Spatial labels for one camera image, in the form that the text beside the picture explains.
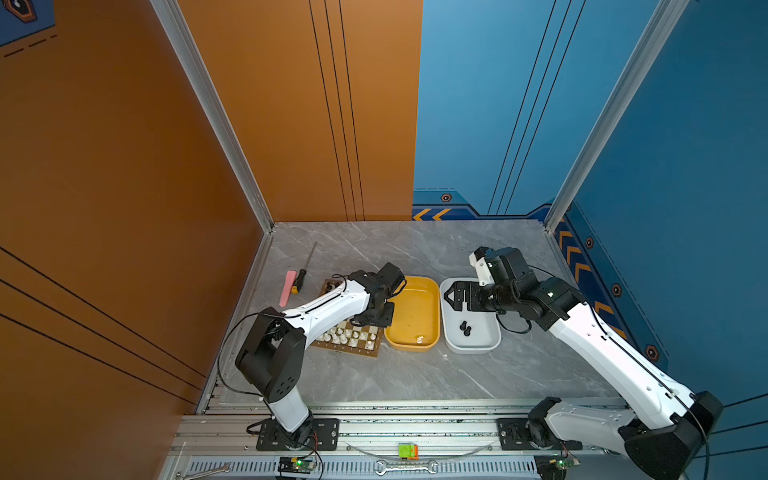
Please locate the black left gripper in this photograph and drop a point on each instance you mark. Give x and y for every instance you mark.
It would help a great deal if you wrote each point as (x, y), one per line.
(386, 321)

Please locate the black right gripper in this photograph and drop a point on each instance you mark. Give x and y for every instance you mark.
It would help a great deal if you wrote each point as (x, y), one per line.
(471, 288)

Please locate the yellow plastic tray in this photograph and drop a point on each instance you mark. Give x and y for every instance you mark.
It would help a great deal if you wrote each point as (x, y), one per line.
(417, 313)

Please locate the black chess pieces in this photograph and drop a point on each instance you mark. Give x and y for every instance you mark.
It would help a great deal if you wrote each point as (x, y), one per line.
(465, 328)

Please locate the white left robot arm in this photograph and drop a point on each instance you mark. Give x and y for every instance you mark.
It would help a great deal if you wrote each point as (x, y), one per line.
(272, 354)

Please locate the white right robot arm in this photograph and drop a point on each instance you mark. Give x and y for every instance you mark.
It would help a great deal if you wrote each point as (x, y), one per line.
(663, 424)

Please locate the white chess pieces on board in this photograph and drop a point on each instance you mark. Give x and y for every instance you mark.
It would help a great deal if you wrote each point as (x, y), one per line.
(348, 336)

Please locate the green circuit board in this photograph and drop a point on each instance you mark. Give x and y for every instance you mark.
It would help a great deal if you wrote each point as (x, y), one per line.
(296, 467)

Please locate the white plastic tray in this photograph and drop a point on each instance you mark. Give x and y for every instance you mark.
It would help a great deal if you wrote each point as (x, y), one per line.
(486, 333)

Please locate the brown chessboard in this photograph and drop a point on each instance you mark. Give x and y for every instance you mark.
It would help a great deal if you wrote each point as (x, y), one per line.
(354, 342)

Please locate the green orange small box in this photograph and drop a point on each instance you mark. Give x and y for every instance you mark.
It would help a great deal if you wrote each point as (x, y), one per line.
(408, 451)

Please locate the silver wrench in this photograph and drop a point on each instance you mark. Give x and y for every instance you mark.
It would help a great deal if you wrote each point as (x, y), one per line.
(383, 467)

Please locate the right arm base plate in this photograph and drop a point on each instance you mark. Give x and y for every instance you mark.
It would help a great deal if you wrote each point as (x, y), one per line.
(522, 434)

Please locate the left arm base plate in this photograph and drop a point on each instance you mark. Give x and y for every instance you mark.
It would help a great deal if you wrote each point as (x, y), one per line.
(320, 434)

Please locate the aluminium right corner post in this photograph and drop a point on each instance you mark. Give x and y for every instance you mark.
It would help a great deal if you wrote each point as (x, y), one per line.
(662, 22)

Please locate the aluminium corner post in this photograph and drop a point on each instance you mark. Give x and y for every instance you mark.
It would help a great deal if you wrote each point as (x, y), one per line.
(662, 22)
(179, 34)

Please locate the aluminium left corner post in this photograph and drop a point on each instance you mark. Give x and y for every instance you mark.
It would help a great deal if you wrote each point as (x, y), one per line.
(179, 34)

